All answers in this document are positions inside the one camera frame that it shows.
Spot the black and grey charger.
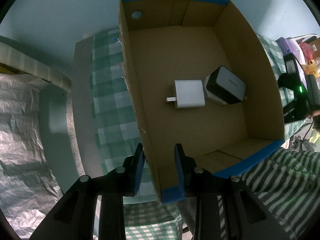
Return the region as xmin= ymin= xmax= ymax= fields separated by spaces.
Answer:
xmin=203 ymin=66 xmax=247 ymax=105

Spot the white square charger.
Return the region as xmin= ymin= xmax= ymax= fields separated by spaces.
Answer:
xmin=166 ymin=80 xmax=206 ymax=109

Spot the red package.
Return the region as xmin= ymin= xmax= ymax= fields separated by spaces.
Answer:
xmin=299 ymin=42 xmax=315 ymax=62

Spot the blue-edged cardboard box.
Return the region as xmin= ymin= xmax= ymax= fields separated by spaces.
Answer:
xmin=119 ymin=0 xmax=285 ymax=203

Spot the purple product box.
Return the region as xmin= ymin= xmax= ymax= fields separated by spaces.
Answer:
xmin=276 ymin=37 xmax=305 ymax=65

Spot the striped beige cushion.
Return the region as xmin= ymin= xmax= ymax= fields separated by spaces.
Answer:
xmin=1 ymin=43 xmax=72 ymax=93

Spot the green checkered tablecloth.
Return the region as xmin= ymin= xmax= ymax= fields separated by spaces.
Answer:
xmin=90 ymin=27 xmax=183 ymax=239

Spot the grey striped towel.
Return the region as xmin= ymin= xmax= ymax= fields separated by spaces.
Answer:
xmin=180 ymin=148 xmax=319 ymax=239

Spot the grey crinkled woven sack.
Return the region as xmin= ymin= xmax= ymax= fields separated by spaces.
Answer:
xmin=1 ymin=74 xmax=62 ymax=239

